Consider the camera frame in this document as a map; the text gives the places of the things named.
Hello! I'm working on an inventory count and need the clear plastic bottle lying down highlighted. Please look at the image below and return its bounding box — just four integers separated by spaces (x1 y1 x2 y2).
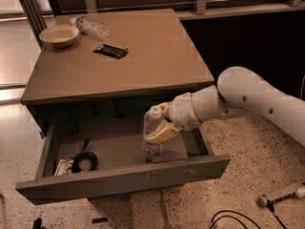
70 16 110 40

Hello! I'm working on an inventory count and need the beige ceramic bowl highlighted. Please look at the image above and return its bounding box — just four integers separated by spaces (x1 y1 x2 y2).
39 24 79 49

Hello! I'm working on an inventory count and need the coiled black cable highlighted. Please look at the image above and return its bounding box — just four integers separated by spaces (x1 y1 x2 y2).
71 136 99 174

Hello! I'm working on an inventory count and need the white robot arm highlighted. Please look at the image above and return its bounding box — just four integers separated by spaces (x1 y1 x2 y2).
143 67 305 145

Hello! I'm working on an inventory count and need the white power adapter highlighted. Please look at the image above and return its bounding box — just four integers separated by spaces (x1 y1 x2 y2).
54 158 73 176

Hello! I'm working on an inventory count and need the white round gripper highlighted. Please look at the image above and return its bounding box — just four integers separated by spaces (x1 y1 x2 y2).
144 93 201 144

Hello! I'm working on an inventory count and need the black floor cable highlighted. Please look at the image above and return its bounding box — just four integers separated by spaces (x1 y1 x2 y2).
208 203 289 229

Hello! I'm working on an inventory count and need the clear bottle with blue label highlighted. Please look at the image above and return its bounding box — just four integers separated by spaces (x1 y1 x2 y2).
143 105 164 163

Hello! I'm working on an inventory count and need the black snack packet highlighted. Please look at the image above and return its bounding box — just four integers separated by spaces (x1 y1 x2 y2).
94 44 128 59

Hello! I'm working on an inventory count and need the blue tape piece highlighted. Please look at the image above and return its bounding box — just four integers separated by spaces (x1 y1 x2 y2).
39 131 46 139

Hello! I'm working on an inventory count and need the open grey top drawer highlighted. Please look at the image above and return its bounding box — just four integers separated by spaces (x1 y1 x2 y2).
14 102 232 206

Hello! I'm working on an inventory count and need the small black floor object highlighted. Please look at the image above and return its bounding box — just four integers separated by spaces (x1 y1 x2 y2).
32 218 45 229

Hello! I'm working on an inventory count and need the grey wooden cabinet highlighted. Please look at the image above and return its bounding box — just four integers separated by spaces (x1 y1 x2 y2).
21 9 214 130

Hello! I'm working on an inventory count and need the black floor tape piece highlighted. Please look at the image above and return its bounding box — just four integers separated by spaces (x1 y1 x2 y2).
91 218 108 224

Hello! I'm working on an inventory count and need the white power strip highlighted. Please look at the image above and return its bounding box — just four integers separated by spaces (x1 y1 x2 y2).
257 182 305 207

